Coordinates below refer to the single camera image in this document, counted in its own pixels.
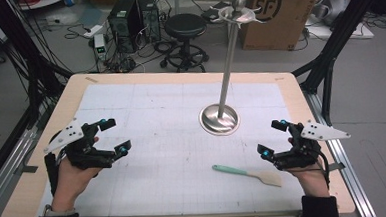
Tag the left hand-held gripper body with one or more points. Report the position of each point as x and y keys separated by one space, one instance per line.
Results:
x=83 y=154

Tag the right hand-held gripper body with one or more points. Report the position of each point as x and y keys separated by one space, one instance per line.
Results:
x=303 y=152

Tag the stainless steel utensil rack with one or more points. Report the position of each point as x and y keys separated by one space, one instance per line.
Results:
x=227 y=70

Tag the person's right hand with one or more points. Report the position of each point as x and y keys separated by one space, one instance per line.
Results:
x=313 y=180

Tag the person's left hand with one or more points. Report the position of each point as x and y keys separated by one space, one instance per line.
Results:
x=70 y=185

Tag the grey tape piece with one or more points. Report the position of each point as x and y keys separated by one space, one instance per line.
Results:
x=337 y=166
x=30 y=169

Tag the white grid mat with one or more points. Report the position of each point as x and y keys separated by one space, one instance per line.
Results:
x=154 y=117

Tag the wristwatch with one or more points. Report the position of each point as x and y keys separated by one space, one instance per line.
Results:
x=58 y=211

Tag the small device with green display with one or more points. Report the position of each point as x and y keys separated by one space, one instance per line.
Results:
x=100 y=46

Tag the white power strip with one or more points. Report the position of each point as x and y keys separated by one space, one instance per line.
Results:
x=93 y=31

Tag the large black computer tower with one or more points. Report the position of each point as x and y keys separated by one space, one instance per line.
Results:
x=124 y=23

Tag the brown cardboard box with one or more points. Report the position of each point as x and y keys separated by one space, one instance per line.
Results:
x=293 y=23

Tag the slim black computer tower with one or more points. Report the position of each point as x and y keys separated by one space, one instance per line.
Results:
x=149 y=17

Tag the white flat board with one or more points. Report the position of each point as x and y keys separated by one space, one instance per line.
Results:
x=360 y=31

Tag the black round stool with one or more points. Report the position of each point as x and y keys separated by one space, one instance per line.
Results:
x=185 y=26

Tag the grey rounded device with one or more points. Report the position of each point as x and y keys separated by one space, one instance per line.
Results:
x=332 y=7

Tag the white round table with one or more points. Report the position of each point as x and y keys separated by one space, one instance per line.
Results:
x=42 y=2

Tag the aluminium rail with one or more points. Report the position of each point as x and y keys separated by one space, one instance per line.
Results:
x=351 y=180
x=7 y=168

